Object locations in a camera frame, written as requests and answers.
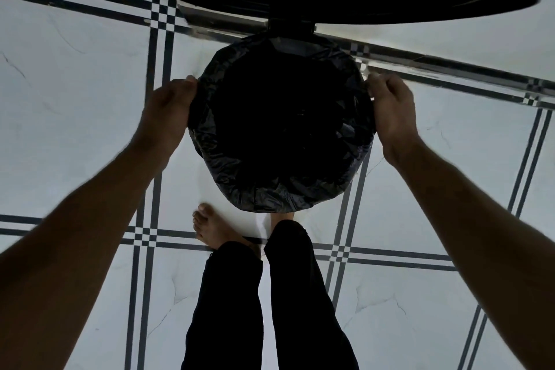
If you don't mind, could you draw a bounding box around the person's leg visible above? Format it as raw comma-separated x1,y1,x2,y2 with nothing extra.
264,220,360,370
181,241,264,370

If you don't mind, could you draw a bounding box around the black plastic bin bag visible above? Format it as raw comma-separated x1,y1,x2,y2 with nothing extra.
188,32,377,213

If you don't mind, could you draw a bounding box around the person's left forearm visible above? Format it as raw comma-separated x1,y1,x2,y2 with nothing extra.
0,133,172,370

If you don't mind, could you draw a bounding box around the person's right hand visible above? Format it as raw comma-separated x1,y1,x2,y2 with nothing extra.
365,73,420,166

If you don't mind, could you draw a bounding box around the person's right leg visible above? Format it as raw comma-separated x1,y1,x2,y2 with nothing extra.
264,220,360,370

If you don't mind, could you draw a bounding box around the person's left hand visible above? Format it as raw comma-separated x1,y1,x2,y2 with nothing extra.
138,75,199,153

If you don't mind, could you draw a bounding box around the person's left leg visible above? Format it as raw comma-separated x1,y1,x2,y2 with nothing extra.
181,241,264,370

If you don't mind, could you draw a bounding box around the person's right foot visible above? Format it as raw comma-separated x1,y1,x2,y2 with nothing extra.
270,210,295,232

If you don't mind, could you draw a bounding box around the person's left foot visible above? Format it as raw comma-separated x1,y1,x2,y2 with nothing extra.
193,203,261,258

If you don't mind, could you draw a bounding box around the person's right forearm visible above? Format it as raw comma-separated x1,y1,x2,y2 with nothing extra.
384,136,555,370

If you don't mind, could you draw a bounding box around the metal floor threshold strip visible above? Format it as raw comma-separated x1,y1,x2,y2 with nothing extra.
178,3,555,99

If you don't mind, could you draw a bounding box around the person's foot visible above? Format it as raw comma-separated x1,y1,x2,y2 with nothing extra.
193,203,261,258
270,210,295,232

